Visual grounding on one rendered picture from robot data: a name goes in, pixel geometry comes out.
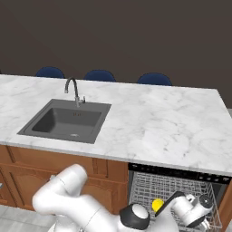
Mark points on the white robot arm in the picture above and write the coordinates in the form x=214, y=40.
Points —
x=75, y=205

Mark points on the brown wooden cupboard door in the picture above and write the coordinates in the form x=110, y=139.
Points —
x=21, y=187
x=110, y=193

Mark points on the black dishwasher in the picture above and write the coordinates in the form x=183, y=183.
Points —
x=178, y=173

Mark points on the grey curved tap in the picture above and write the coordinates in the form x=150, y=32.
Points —
x=76, y=98

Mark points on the dark blue chair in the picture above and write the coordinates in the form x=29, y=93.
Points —
x=99, y=75
x=50, y=72
x=154, y=79

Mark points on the dark grey sink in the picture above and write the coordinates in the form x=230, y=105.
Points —
x=65, y=122

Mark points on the brown wooden drawer front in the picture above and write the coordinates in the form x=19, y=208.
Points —
x=45, y=158

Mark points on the yellow round object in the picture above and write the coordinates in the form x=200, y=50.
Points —
x=156, y=205

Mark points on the brown wooden cupboard side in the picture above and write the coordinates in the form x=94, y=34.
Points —
x=226, y=208

